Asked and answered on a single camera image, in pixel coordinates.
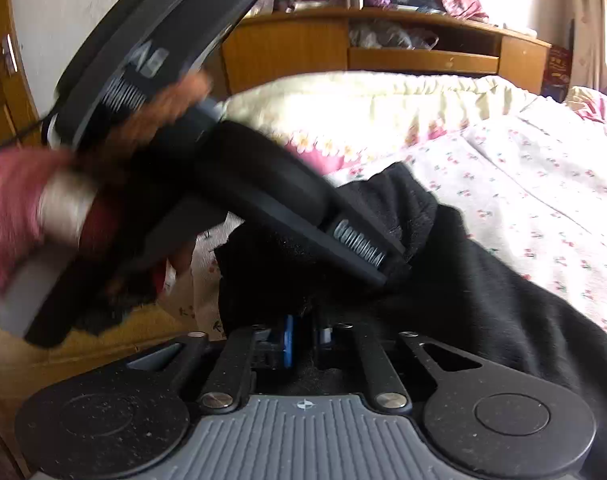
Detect floral white bed sheet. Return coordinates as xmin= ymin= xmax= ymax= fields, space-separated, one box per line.
xmin=220 ymin=72 xmax=607 ymax=333

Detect black pants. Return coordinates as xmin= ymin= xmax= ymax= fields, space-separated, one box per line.
xmin=215 ymin=162 xmax=607 ymax=479

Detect red box by desk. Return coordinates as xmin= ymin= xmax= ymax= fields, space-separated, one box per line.
xmin=541 ymin=44 xmax=573 ymax=102

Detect beige window curtain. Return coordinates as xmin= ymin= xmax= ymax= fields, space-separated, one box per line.
xmin=570 ymin=0 xmax=607 ymax=93

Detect left hand in glove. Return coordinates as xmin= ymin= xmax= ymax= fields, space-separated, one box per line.
xmin=0 ymin=71 xmax=214 ymax=338

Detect wooden door with handle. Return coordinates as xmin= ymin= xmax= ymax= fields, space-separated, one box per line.
xmin=0 ymin=0 xmax=40 ymax=148

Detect wooden desk with shelf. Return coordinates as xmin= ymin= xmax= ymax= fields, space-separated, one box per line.
xmin=220 ymin=6 xmax=551 ymax=94

